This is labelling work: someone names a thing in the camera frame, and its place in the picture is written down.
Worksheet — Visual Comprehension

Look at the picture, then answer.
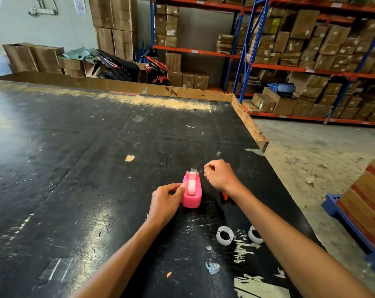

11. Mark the person's right hand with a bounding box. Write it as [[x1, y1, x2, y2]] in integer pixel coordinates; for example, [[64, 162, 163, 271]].
[[204, 160, 244, 197]]

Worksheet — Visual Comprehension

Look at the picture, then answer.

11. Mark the person's left hand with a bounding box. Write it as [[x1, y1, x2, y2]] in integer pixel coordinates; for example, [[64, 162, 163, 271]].
[[147, 182, 187, 227]]

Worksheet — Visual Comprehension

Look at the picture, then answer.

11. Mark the pink tape dispenser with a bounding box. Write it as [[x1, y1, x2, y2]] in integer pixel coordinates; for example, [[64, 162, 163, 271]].
[[180, 169, 203, 209]]

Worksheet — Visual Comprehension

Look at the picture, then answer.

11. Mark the person's left forearm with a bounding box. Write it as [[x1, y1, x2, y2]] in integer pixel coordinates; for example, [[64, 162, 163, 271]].
[[70, 219, 164, 298]]

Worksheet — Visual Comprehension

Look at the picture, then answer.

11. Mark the person's right forearm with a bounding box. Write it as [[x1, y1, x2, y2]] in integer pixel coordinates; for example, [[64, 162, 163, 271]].
[[229, 184, 375, 298]]

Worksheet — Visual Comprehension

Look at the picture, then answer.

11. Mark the white empty tape core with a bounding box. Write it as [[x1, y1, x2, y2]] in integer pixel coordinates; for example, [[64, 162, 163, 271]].
[[216, 226, 235, 246], [248, 226, 264, 245]]

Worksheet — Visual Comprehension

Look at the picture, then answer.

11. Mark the cardboard table edge strip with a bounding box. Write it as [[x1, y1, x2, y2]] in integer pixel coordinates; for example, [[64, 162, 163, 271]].
[[0, 71, 270, 153]]

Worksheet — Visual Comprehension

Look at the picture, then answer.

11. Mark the upright brown cardboard box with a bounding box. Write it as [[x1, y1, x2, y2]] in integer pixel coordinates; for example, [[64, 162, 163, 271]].
[[165, 52, 182, 73]]

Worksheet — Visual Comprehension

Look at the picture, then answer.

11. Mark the narrow blue orange shelf rack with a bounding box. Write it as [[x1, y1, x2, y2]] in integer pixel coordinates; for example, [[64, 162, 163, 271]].
[[150, 0, 248, 93]]

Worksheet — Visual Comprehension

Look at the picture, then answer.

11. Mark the bundle of folded cardboard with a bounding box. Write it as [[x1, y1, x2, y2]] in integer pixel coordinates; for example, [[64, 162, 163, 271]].
[[216, 34, 235, 55]]

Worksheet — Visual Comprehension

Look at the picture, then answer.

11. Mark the wide blue orange shelf rack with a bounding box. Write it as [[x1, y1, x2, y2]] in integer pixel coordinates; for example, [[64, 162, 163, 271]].
[[232, 0, 375, 127]]

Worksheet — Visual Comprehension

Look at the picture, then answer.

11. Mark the blue plastic pallet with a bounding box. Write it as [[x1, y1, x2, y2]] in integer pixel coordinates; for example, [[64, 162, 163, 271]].
[[321, 193, 375, 280]]

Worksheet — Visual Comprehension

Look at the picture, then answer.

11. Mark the stack of small labelled boxes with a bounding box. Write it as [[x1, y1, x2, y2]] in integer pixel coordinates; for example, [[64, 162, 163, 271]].
[[154, 4, 180, 49]]

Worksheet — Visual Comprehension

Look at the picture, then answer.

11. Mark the red-taped cardboard box stack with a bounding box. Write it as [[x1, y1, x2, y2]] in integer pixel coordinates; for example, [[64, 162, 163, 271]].
[[336, 158, 375, 258]]

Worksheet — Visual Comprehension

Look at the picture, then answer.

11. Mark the low brown cardboard box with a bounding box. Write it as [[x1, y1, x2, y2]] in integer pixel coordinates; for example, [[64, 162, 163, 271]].
[[58, 56, 86, 79]]

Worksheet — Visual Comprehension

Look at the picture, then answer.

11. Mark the green crumpled sheet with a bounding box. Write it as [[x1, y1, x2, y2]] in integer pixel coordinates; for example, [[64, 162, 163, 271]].
[[61, 47, 97, 62]]

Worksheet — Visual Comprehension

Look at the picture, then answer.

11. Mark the pile of brown shelf boxes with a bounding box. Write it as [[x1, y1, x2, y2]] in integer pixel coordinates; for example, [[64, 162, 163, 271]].
[[242, 7, 375, 123]]

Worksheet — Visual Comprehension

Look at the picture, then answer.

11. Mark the stack of tall cardboard cartons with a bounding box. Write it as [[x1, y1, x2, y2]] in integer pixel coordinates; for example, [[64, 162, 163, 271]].
[[88, 0, 138, 61]]

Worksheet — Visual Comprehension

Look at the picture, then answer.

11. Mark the open brown cardboard box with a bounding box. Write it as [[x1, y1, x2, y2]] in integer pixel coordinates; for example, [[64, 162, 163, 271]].
[[32, 45, 65, 75], [2, 43, 40, 73]]

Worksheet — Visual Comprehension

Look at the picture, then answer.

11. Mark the white paper notice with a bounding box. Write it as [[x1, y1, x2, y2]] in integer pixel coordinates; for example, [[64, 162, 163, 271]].
[[73, 0, 88, 16]]

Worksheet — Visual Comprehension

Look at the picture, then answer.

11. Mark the wall pipe fixture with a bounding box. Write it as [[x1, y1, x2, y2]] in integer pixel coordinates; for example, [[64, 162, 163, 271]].
[[28, 0, 59, 18]]

